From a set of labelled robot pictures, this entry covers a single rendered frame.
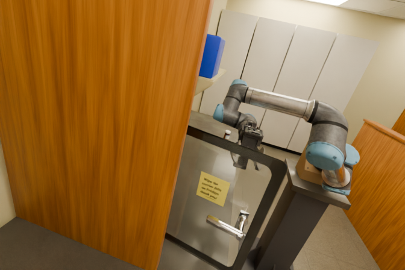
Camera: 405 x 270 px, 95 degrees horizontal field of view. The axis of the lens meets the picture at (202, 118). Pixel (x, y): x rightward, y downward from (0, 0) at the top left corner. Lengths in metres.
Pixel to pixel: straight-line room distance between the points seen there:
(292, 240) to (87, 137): 1.47
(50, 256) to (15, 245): 0.11
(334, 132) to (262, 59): 2.84
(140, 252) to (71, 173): 0.29
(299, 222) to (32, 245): 1.37
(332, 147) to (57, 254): 0.91
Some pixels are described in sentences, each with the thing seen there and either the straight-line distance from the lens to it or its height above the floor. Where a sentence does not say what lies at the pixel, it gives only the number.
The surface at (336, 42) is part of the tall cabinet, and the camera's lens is 3.78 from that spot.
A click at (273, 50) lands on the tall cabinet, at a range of 3.55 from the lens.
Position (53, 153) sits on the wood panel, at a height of 1.24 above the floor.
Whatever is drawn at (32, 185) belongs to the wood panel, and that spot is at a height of 1.11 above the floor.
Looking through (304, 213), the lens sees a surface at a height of 0.73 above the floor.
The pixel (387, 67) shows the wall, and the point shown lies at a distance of 4.66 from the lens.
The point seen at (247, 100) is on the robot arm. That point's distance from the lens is 0.85.
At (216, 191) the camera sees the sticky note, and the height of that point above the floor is 1.25.
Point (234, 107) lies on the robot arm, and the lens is 0.81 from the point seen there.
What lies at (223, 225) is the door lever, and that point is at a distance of 0.50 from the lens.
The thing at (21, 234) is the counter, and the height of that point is 0.94.
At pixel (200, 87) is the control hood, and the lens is 0.42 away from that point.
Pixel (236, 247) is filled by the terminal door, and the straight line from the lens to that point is 0.61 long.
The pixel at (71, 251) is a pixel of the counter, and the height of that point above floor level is 0.94.
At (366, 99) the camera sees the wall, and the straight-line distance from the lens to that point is 4.63.
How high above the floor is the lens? 1.58
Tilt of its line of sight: 21 degrees down
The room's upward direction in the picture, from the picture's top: 13 degrees clockwise
